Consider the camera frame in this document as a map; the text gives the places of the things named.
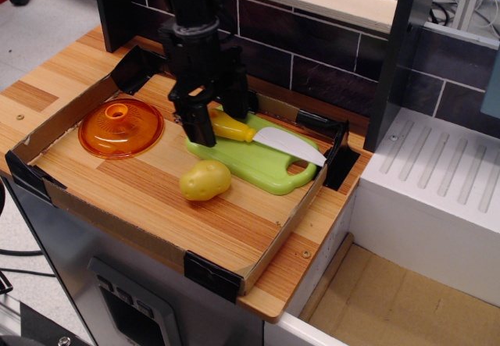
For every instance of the yellow toy potato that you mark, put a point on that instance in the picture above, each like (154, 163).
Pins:
(205, 180)

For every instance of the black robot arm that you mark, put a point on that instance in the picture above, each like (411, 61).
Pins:
(195, 13)

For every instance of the yellow-handled white toy knife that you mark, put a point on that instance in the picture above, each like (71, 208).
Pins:
(227, 127)

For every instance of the dark post at left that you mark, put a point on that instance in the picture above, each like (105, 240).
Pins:
(118, 21)

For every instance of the green plastic cutting board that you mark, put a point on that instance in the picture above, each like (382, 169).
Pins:
(256, 164)

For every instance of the cardboard fence with black tape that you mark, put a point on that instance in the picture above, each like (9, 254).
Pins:
(247, 245)

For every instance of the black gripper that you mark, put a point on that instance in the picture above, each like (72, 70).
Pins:
(203, 71)

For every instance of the dark grey vertical post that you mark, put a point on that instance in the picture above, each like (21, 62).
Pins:
(406, 28)

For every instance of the orange transparent pot lid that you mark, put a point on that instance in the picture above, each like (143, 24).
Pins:
(120, 129)

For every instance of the white toy sink drainboard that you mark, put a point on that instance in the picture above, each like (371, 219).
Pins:
(428, 200)

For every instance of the silver toy oven front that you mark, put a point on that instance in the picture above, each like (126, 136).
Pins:
(123, 296)

